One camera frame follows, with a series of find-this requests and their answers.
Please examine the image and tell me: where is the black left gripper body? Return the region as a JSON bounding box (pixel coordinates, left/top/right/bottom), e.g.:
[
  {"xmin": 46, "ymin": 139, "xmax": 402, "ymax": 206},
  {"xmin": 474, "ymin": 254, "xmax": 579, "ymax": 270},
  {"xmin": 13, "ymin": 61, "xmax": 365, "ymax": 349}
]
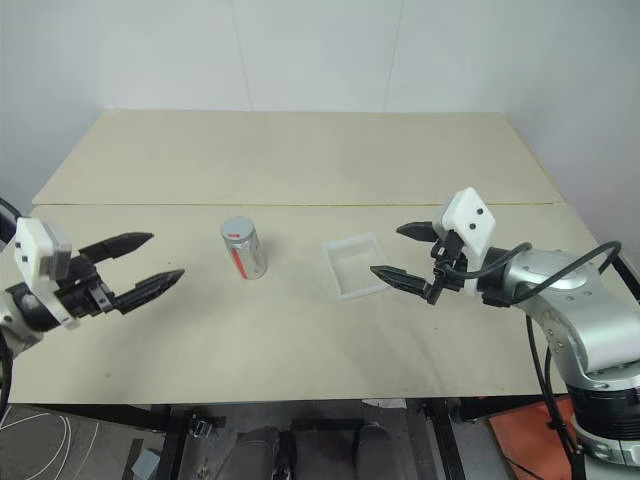
[{"xmin": 52, "ymin": 254, "xmax": 124, "ymax": 322}]

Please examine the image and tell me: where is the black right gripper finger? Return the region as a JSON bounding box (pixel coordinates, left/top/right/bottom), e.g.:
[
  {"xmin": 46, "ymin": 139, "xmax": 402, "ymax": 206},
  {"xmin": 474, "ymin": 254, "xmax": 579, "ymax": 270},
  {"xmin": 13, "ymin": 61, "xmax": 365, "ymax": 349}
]
[
  {"xmin": 395, "ymin": 220, "xmax": 439, "ymax": 244},
  {"xmin": 369, "ymin": 264, "xmax": 430, "ymax": 297}
]

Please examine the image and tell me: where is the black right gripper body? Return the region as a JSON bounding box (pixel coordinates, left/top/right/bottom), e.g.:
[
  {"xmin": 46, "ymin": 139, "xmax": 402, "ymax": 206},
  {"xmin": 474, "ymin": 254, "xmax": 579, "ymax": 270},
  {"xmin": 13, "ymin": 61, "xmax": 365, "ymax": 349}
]
[{"xmin": 424, "ymin": 228, "xmax": 475, "ymax": 306}]

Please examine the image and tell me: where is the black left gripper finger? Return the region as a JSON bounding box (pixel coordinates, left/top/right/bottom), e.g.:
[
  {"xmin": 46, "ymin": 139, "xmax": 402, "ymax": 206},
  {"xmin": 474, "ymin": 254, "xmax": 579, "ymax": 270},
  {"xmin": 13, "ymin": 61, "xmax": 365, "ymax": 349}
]
[
  {"xmin": 78, "ymin": 231, "xmax": 154, "ymax": 262},
  {"xmin": 115, "ymin": 269, "xmax": 187, "ymax": 316}
]

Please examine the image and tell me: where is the clear plastic tray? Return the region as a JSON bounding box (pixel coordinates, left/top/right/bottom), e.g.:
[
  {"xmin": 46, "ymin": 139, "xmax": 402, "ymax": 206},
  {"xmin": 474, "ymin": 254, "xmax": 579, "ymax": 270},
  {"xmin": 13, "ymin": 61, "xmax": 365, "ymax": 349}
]
[{"xmin": 322, "ymin": 230, "xmax": 387, "ymax": 301}]

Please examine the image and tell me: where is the silver can with red stripe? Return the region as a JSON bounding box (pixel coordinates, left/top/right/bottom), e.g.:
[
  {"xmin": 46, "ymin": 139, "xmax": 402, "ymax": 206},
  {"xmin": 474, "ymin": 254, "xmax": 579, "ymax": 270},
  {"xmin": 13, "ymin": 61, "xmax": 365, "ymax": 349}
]
[{"xmin": 219, "ymin": 216, "xmax": 267, "ymax": 282}]

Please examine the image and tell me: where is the small grey box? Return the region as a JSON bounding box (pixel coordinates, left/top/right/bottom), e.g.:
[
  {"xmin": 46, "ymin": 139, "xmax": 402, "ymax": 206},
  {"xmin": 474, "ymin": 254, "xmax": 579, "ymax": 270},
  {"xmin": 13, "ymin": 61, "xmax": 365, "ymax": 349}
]
[{"xmin": 132, "ymin": 449, "xmax": 161, "ymax": 479}]

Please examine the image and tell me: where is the orange floor mat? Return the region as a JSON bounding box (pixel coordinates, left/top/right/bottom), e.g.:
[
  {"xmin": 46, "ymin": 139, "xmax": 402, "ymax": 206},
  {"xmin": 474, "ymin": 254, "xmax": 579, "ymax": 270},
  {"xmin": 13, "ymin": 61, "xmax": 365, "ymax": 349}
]
[{"xmin": 487, "ymin": 398, "xmax": 582, "ymax": 480}]

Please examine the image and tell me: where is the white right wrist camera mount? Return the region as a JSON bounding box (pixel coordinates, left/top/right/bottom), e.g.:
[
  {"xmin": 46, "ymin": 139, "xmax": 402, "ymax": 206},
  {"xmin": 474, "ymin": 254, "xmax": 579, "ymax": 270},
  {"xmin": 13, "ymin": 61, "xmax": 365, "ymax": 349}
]
[{"xmin": 438, "ymin": 187, "xmax": 497, "ymax": 296}]

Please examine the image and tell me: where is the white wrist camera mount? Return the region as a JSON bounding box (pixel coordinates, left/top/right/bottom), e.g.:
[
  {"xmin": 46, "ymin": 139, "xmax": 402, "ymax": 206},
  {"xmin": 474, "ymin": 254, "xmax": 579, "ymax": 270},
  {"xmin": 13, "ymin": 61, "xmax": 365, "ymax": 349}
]
[
  {"xmin": 438, "ymin": 187, "xmax": 497, "ymax": 296},
  {"xmin": 13, "ymin": 216, "xmax": 81, "ymax": 331}
]

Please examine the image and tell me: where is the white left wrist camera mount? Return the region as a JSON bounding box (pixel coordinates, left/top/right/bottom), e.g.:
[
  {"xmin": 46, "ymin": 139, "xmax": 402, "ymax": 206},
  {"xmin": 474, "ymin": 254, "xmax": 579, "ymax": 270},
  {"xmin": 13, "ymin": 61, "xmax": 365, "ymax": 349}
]
[{"xmin": 13, "ymin": 216, "xmax": 81, "ymax": 331}]

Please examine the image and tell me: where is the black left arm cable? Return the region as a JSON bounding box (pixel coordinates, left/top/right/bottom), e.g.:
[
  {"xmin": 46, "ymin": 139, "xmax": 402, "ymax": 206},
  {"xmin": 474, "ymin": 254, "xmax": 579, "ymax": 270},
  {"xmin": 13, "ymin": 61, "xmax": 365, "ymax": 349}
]
[{"xmin": 0, "ymin": 196, "xmax": 20, "ymax": 242}]

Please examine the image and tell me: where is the thin white cable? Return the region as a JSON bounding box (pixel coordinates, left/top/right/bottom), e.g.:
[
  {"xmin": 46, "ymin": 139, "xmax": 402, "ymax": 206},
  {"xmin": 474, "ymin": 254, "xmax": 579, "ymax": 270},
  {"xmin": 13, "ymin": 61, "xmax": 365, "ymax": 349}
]
[{"xmin": 0, "ymin": 405, "xmax": 76, "ymax": 480}]

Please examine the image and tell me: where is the metal frame clamp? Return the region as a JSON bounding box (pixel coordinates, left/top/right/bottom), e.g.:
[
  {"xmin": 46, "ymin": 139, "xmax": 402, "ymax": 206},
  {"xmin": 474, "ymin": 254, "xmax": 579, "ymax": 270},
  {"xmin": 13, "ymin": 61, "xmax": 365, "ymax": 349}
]
[{"xmin": 187, "ymin": 413, "xmax": 226, "ymax": 439}]

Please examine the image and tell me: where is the black cable under arm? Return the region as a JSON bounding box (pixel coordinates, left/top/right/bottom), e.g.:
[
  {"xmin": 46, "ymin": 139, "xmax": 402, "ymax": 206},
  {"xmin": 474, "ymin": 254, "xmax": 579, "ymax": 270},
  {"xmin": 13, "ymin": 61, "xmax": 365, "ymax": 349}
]
[{"xmin": 524, "ymin": 314, "xmax": 587, "ymax": 457}]

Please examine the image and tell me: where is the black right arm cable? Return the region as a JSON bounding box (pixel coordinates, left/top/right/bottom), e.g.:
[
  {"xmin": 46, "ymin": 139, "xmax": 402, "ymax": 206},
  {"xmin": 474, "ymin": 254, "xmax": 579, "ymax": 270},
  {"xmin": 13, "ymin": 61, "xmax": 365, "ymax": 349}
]
[{"xmin": 439, "ymin": 241, "xmax": 640, "ymax": 302}]

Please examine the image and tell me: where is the black metal table frame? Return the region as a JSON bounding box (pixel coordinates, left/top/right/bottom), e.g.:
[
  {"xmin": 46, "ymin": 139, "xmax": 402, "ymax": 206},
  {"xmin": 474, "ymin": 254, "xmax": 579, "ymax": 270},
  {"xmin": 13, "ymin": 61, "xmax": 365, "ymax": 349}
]
[{"xmin": 49, "ymin": 397, "xmax": 574, "ymax": 480}]

